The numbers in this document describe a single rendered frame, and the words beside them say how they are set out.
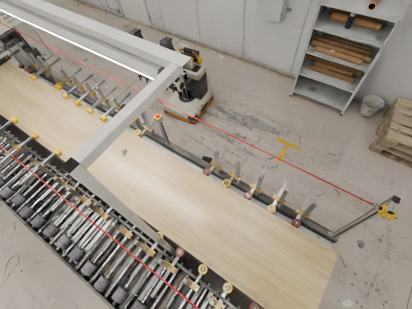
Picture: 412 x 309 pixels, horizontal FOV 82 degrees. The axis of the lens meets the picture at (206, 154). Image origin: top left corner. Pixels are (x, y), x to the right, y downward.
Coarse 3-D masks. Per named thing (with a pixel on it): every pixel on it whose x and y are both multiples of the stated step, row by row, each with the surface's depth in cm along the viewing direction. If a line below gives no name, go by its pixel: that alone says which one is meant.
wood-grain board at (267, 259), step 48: (0, 96) 339; (48, 96) 332; (48, 144) 288; (144, 144) 277; (144, 192) 246; (192, 192) 242; (192, 240) 218; (240, 240) 215; (288, 240) 212; (240, 288) 196; (288, 288) 193
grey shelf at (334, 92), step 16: (320, 0) 286; (336, 0) 283; (352, 0) 281; (368, 0) 278; (384, 0) 276; (400, 0) 273; (320, 16) 319; (368, 16) 267; (384, 16) 261; (400, 16) 258; (320, 32) 352; (336, 32) 299; (352, 32) 296; (368, 32) 294; (384, 32) 292; (304, 48) 338; (304, 64) 380; (352, 64) 318; (368, 64) 316; (304, 80) 415; (320, 80) 361; (336, 80) 357; (320, 96) 393; (336, 96) 391; (352, 96) 351
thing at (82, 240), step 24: (48, 168) 293; (24, 192) 283; (48, 216) 272; (48, 240) 244; (72, 240) 245; (120, 240) 252; (72, 264) 228; (96, 264) 231; (120, 264) 230; (144, 288) 218; (168, 288) 216
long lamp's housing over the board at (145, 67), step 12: (0, 0) 169; (12, 12) 165; (24, 12) 158; (36, 24) 156; (48, 24) 149; (60, 24) 147; (60, 36) 149; (72, 36) 142; (84, 36) 138; (96, 48) 135; (108, 48) 130; (120, 60) 129; (132, 60) 124; (144, 60) 123; (144, 72) 123; (156, 72) 119
